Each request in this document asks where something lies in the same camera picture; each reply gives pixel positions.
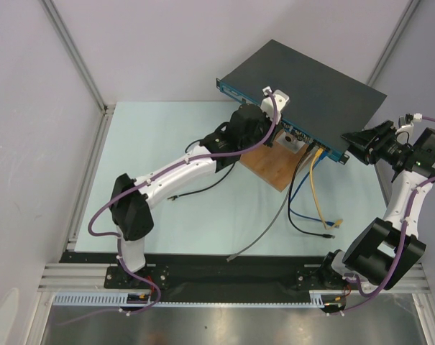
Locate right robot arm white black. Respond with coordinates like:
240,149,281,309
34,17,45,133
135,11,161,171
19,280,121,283
317,121,435,298

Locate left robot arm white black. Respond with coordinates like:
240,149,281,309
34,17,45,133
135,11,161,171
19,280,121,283
109,98,282,288

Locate wooden board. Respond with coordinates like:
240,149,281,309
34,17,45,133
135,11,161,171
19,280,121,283
240,130,308,192

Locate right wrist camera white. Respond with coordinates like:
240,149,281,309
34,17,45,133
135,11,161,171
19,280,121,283
396,113,423,136

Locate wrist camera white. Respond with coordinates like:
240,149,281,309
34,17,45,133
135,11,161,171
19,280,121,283
396,113,423,136
260,86,290,124

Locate blue ethernet cable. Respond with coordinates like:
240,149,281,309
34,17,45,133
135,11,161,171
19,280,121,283
290,157,339,230

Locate yellow ethernet cable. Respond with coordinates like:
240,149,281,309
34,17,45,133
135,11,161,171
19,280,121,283
311,149,347,231

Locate blue black network switch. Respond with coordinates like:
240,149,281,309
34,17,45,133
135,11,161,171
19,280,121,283
216,40,386,164

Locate grey cable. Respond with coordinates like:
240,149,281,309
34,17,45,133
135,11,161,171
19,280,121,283
226,147,313,264

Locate grey metal switch mount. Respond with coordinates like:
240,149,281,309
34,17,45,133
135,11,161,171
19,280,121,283
276,132,304,154

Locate black ethernet cable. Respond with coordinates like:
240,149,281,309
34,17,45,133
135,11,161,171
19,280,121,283
288,144,336,241

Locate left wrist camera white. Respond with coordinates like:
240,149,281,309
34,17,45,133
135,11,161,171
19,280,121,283
260,86,290,124

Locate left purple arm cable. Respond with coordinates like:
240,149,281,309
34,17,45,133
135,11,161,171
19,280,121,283
87,89,281,319

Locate black cable with teal plug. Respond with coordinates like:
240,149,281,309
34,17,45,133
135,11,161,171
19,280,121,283
166,138,238,202

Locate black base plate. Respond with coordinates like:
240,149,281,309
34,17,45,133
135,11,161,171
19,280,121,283
60,252,357,304

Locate white slotted cable duct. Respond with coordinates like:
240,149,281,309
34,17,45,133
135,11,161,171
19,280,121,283
53,292,150,307

